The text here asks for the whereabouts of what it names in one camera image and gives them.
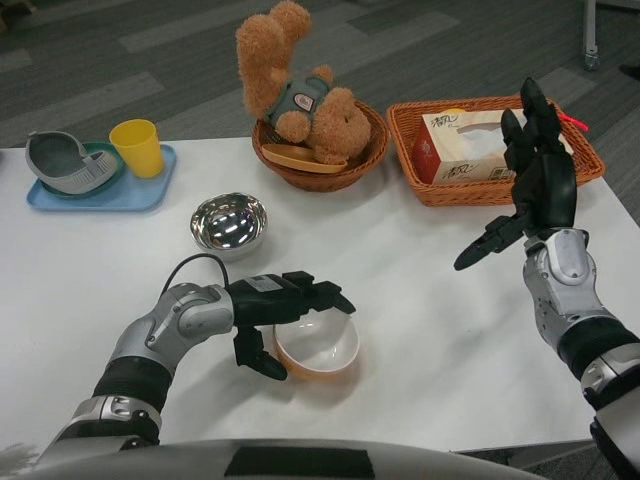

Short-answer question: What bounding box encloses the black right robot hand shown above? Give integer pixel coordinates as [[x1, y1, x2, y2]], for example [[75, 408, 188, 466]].
[[453, 77, 578, 272]]

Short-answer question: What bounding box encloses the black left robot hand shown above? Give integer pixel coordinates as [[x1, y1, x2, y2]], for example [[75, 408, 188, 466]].
[[227, 270, 358, 382]]

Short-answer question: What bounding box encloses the white and orange plastic bowl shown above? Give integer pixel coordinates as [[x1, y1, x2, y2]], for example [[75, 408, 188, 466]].
[[272, 308, 362, 384]]

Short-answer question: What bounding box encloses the shiny steel bowl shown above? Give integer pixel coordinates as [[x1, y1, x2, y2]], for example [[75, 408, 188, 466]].
[[189, 193, 269, 264]]

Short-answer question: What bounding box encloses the grey and green bowl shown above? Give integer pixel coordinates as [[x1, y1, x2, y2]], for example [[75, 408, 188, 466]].
[[25, 130, 119, 195]]

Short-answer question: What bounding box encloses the tissue box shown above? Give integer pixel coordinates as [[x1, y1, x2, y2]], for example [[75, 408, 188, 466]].
[[412, 109, 575, 186]]

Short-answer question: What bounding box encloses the round wicker basket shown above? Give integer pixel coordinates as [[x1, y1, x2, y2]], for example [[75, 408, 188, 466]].
[[251, 99, 391, 193]]

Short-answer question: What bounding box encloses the rectangular wicker basket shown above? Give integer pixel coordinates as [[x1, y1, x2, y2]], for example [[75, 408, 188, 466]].
[[386, 97, 606, 208]]

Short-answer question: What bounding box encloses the light blue tray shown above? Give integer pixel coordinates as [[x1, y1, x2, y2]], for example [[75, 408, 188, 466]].
[[25, 143, 179, 214]]

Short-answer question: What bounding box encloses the white gantry stand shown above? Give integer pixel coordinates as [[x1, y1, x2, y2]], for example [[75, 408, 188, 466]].
[[582, 0, 601, 71]]

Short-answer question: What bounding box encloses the yellow plastic cup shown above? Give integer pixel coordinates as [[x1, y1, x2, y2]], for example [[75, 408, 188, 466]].
[[108, 118, 165, 179]]

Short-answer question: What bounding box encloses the robot chest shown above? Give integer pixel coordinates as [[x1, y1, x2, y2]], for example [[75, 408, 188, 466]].
[[0, 438, 551, 480]]

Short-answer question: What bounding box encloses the green plate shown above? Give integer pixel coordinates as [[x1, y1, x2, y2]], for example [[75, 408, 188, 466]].
[[39, 141, 126, 200]]

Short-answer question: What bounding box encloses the brown teddy bear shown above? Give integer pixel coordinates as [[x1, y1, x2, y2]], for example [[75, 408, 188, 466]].
[[235, 0, 372, 166]]

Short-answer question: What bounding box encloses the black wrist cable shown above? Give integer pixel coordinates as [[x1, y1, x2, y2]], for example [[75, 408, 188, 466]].
[[163, 253, 231, 296]]

